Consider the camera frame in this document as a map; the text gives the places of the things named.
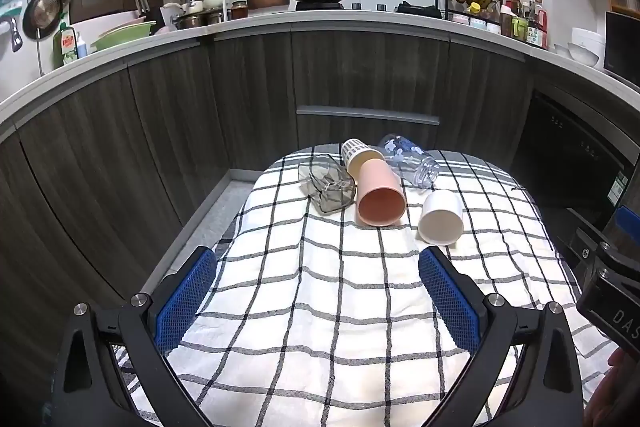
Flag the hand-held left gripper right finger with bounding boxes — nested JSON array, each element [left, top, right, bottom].
[[418, 246, 586, 427]]

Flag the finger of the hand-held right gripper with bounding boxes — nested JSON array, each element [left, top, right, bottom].
[[602, 202, 640, 258]]

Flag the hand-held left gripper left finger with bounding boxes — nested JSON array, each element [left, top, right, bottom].
[[42, 246, 218, 427]]

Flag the white cup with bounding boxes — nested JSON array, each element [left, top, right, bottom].
[[417, 189, 465, 247]]

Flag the pink cup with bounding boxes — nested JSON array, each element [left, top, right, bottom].
[[356, 158, 407, 228]]

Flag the grey clear glass cup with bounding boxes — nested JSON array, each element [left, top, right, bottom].
[[298, 155, 357, 214]]

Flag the cream cup with perforated insert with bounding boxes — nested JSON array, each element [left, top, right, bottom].
[[341, 138, 386, 180]]

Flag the person's right hand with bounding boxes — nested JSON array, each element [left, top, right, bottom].
[[585, 347, 640, 427]]

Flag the black dishwasher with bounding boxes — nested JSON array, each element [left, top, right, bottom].
[[510, 89, 635, 208]]

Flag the white black checked cloth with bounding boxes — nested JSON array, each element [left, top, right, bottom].
[[112, 147, 621, 427]]

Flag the clear glass with blue print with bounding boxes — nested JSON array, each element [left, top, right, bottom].
[[377, 134, 441, 188]]

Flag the dark wood lower cabinets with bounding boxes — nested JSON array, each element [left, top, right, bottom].
[[0, 27, 533, 388]]

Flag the black microwave oven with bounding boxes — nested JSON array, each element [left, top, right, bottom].
[[602, 11, 640, 80]]

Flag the white bowls stack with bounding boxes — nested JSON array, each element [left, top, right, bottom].
[[555, 27, 606, 68]]

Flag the group of condiment bottles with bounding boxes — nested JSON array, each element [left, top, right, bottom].
[[500, 0, 551, 50]]

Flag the green plastic basin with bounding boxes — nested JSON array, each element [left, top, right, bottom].
[[90, 21, 157, 52]]

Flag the green dish soap bottle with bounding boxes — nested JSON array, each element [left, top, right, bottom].
[[54, 23, 79, 66]]

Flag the stainless steel pot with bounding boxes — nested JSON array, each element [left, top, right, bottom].
[[172, 9, 224, 30]]

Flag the pink plastic basin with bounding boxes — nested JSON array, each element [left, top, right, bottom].
[[75, 11, 151, 48]]

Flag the black cloth on counter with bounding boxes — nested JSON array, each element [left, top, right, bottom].
[[396, 2, 444, 18]]

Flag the hanging frying pan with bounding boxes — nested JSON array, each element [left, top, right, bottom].
[[22, 0, 63, 40]]

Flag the black stove burner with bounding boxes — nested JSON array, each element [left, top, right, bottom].
[[295, 0, 346, 12]]

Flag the grey drawer handle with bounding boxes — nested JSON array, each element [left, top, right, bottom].
[[296, 105, 441, 126]]

